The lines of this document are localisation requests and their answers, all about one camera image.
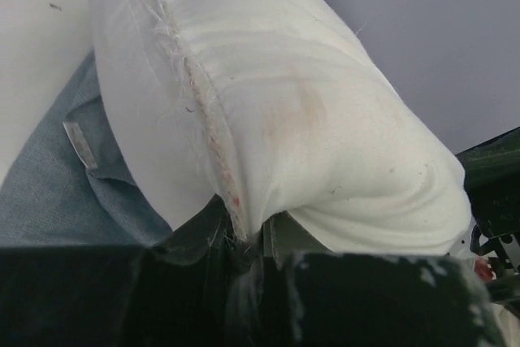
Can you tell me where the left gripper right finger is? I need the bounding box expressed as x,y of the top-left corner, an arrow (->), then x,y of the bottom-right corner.
253,214 -> 505,346

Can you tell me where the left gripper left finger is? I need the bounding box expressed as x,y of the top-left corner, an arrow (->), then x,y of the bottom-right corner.
1,197 -> 241,346

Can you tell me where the white pillow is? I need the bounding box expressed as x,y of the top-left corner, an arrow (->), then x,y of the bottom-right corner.
88,0 -> 471,255

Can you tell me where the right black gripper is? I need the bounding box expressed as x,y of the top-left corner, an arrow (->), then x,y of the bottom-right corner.
454,127 -> 520,303

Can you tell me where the blue pillowcase with fish print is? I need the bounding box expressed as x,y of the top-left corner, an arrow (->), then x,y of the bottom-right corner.
1,54 -> 171,247

